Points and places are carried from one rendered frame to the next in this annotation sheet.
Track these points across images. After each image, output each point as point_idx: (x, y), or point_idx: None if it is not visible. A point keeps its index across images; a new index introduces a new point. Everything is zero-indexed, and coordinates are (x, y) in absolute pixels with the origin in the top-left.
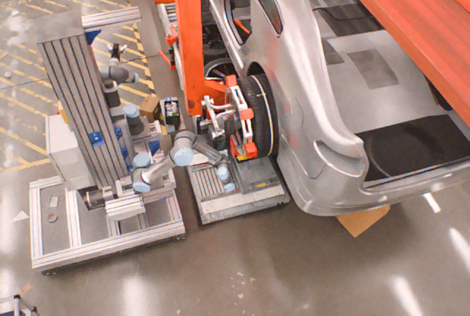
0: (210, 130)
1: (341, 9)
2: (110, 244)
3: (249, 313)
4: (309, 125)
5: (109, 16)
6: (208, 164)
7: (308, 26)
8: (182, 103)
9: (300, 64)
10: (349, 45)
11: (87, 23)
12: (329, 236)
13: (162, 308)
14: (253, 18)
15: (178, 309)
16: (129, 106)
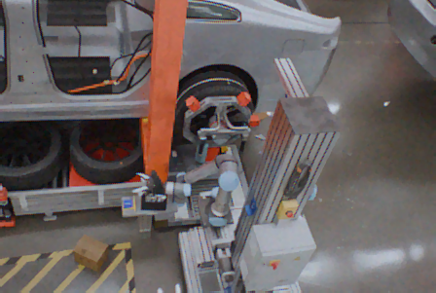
0: (175, 173)
1: (56, 14)
2: (296, 289)
3: (334, 196)
4: (314, 40)
5: (293, 77)
6: (189, 201)
7: None
8: (80, 221)
9: (278, 17)
10: (149, 18)
11: (304, 93)
12: (267, 130)
13: (337, 260)
14: (184, 36)
15: (336, 247)
16: (216, 192)
